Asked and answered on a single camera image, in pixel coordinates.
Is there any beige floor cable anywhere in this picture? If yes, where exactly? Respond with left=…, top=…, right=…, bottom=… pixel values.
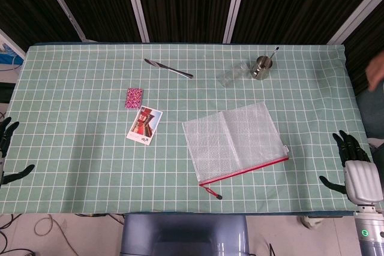
left=34, top=213, right=79, bottom=256

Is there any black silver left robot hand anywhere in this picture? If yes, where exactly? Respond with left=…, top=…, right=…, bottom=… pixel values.
left=0, top=117, right=36, bottom=189

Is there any white partition post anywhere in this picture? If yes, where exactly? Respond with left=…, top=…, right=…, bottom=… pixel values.
left=326, top=0, right=384, bottom=46
left=37, top=0, right=91, bottom=43
left=122, top=0, right=150, bottom=43
left=222, top=0, right=251, bottom=44

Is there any green checkered tablecloth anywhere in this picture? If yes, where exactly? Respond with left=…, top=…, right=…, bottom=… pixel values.
left=0, top=43, right=376, bottom=215

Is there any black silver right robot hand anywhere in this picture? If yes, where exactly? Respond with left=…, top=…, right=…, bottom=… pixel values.
left=319, top=129, right=384, bottom=206

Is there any white mesh zipper pouch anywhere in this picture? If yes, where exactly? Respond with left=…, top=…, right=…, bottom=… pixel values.
left=182, top=101, right=291, bottom=201

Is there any bystander bare hand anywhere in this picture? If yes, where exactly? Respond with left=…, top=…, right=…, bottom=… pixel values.
left=365, top=52, right=384, bottom=92

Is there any steel cup with handle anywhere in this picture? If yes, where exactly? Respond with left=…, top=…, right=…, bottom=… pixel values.
left=250, top=55, right=274, bottom=81

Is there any white blue box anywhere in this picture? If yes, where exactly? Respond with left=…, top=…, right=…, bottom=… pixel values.
left=0, top=29, right=26, bottom=65

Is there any blue grey robot torso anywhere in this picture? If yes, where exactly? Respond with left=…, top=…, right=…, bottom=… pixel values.
left=119, top=212, right=250, bottom=256

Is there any pink patterned card deck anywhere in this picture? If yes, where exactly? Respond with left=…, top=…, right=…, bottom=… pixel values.
left=124, top=88, right=143, bottom=110

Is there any white floor adapter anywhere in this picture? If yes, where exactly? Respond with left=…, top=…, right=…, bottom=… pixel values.
left=299, top=215, right=323, bottom=230

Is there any red building postcard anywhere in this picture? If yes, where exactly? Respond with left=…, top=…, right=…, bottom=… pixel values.
left=125, top=105, right=163, bottom=146

